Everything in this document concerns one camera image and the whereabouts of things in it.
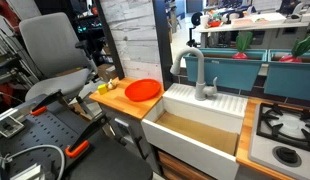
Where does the grey toy stove top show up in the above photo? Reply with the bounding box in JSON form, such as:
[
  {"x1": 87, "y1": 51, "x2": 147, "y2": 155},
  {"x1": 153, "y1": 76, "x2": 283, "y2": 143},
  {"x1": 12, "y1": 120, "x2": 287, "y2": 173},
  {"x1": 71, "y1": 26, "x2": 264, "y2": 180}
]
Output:
[{"x1": 248, "y1": 103, "x2": 310, "y2": 180}]

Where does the cardboard box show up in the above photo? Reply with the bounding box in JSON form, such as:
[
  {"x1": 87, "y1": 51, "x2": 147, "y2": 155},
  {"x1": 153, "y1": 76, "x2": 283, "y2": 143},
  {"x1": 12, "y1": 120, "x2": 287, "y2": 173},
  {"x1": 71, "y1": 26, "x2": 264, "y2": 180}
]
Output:
[{"x1": 98, "y1": 64, "x2": 117, "y2": 82}]

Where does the black orange clamp near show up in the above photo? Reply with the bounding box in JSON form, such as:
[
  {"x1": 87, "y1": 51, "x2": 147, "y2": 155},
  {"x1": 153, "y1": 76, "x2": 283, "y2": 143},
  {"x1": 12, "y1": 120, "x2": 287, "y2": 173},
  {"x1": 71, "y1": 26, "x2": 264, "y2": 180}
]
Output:
[{"x1": 65, "y1": 113, "x2": 109, "y2": 158}]

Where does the teal planter box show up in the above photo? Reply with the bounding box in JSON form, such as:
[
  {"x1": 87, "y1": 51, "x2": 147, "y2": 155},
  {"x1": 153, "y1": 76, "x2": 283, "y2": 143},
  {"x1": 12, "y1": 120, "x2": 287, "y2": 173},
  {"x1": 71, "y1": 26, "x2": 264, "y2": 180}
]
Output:
[
  {"x1": 264, "y1": 49, "x2": 310, "y2": 101},
  {"x1": 183, "y1": 47, "x2": 268, "y2": 92}
]

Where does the left plush radish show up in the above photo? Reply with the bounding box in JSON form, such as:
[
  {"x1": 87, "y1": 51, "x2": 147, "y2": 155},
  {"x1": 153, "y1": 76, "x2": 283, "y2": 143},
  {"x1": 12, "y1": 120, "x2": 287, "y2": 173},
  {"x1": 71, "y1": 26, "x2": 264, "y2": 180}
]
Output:
[{"x1": 232, "y1": 32, "x2": 253, "y2": 59}]

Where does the black orange clamp far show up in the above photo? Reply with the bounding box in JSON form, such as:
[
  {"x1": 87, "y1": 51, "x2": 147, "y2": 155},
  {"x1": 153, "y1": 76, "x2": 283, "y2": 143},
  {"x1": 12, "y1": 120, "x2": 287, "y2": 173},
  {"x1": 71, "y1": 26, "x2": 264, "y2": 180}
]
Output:
[{"x1": 30, "y1": 90, "x2": 63, "y2": 116}]

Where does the grey toy faucet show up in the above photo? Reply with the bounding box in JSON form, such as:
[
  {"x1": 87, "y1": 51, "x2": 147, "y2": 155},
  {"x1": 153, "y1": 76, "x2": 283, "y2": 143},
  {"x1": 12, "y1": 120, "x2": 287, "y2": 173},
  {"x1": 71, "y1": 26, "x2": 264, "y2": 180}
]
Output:
[{"x1": 170, "y1": 47, "x2": 217, "y2": 101}]

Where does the white toy sink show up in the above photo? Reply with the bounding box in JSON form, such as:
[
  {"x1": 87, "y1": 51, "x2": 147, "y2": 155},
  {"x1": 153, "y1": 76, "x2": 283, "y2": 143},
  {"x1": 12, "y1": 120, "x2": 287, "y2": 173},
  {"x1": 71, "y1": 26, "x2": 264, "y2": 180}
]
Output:
[{"x1": 141, "y1": 84, "x2": 248, "y2": 180}]

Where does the yellow block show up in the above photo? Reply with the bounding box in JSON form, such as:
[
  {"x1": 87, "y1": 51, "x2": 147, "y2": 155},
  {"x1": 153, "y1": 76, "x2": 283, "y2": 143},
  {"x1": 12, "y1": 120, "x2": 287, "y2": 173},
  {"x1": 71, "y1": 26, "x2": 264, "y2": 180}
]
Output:
[{"x1": 97, "y1": 84, "x2": 108, "y2": 95}]

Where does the left teal planter box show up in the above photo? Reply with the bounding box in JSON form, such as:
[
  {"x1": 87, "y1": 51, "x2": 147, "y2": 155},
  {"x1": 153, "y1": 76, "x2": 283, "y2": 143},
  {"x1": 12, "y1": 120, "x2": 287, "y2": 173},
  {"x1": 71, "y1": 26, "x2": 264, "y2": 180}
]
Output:
[{"x1": 183, "y1": 47, "x2": 268, "y2": 92}]

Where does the plush radish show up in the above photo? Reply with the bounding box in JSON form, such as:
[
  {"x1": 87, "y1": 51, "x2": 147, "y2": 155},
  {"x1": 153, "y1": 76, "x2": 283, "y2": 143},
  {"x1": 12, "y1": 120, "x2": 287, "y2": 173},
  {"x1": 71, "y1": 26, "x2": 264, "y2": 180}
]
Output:
[
  {"x1": 279, "y1": 35, "x2": 310, "y2": 63},
  {"x1": 232, "y1": 32, "x2": 253, "y2": 59}
]

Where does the grey office chair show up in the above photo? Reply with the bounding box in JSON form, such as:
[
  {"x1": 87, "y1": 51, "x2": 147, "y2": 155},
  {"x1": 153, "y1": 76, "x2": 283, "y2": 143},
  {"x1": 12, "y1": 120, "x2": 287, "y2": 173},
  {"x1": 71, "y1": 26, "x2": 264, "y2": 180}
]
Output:
[{"x1": 18, "y1": 12, "x2": 99, "y2": 103}]

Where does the right teal planter box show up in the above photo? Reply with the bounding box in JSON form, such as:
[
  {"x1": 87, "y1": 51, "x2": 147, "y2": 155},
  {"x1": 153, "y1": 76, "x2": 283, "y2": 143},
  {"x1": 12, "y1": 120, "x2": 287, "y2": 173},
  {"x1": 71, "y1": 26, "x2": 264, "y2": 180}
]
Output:
[{"x1": 264, "y1": 49, "x2": 310, "y2": 101}]

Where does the white background table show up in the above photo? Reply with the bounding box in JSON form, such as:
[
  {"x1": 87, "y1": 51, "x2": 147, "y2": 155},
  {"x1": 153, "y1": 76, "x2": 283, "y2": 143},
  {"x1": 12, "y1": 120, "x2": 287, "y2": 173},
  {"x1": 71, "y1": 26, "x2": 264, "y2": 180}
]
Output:
[{"x1": 195, "y1": 13, "x2": 310, "y2": 42}]

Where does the orange plate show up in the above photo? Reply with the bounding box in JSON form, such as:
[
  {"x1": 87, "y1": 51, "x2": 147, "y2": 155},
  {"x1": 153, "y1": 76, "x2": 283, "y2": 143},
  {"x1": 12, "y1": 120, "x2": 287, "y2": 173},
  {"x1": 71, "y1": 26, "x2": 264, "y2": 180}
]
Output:
[{"x1": 125, "y1": 79, "x2": 161, "y2": 102}]

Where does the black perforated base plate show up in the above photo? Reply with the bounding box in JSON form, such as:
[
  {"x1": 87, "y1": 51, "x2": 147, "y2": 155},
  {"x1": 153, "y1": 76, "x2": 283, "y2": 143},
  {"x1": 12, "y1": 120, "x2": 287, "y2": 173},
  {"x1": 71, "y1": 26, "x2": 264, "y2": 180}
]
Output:
[{"x1": 0, "y1": 99, "x2": 106, "y2": 180}]

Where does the grey cable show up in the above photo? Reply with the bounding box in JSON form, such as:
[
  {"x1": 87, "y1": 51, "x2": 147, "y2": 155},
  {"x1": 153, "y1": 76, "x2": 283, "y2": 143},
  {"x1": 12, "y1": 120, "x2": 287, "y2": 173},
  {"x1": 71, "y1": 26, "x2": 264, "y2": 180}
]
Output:
[{"x1": 0, "y1": 144, "x2": 67, "y2": 180}]

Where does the black orange clamp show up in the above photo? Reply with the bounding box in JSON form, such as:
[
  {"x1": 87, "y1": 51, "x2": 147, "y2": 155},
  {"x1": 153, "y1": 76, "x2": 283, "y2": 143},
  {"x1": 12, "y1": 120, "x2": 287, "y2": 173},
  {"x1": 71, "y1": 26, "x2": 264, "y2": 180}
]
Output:
[
  {"x1": 30, "y1": 90, "x2": 63, "y2": 116},
  {"x1": 65, "y1": 113, "x2": 109, "y2": 158}
]

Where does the right plush radish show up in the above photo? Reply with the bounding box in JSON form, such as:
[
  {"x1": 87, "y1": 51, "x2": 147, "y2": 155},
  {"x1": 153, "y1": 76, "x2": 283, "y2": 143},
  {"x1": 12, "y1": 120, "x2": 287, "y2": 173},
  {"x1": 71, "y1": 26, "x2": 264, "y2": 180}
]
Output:
[{"x1": 279, "y1": 35, "x2": 310, "y2": 63}]

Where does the black stove knob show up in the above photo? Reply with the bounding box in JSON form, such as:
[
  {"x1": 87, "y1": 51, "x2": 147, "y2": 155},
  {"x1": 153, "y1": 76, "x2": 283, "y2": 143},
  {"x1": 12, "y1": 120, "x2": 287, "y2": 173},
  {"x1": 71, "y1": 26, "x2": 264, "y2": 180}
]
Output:
[{"x1": 272, "y1": 146, "x2": 302, "y2": 167}]

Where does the brown white plush dog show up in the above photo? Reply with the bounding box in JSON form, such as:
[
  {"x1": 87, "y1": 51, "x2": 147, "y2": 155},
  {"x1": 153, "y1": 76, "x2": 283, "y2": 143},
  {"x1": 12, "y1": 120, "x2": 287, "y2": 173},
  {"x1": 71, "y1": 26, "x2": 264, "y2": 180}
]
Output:
[{"x1": 107, "y1": 79, "x2": 116, "y2": 90}]

